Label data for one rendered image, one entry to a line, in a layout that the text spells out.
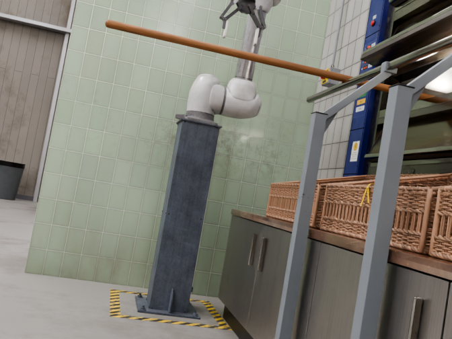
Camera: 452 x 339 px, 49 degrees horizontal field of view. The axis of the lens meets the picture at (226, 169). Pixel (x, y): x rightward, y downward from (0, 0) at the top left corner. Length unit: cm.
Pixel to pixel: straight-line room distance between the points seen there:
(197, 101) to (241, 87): 25
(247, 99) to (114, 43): 97
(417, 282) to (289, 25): 257
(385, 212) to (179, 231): 160
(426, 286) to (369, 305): 15
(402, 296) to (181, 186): 165
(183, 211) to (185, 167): 23
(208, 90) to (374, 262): 171
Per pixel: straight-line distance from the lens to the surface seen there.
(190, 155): 261
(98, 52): 322
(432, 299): 108
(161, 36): 194
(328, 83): 309
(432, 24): 209
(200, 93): 268
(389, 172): 118
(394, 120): 120
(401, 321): 116
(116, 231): 314
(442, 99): 216
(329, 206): 170
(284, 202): 209
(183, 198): 261
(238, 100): 271
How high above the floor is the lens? 63
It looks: 3 degrees up
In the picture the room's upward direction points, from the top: 10 degrees clockwise
